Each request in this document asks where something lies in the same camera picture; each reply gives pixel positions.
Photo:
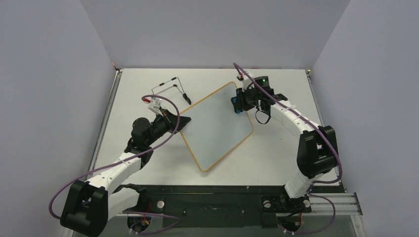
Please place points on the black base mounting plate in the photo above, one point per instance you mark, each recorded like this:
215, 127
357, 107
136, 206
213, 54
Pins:
199, 218

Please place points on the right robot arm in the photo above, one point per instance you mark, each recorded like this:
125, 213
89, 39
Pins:
316, 144

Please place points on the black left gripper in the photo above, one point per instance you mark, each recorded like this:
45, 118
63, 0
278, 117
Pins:
170, 119

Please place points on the black wire easel stand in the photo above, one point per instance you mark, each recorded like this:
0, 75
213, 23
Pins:
172, 84

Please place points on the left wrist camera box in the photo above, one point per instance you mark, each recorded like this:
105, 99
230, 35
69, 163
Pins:
154, 104

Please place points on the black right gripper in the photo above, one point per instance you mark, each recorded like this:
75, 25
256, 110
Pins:
242, 101

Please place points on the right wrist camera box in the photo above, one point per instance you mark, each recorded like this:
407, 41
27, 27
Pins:
245, 83

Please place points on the blue black whiteboard eraser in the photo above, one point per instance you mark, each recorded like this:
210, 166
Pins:
237, 104

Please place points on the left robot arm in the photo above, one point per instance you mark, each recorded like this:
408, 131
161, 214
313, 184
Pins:
87, 208

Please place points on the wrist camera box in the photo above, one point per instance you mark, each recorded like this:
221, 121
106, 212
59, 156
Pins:
245, 83
154, 104

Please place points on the yellow framed whiteboard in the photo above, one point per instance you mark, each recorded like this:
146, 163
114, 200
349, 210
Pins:
215, 130

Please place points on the aluminium frame rail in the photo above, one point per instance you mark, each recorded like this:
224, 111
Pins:
320, 204

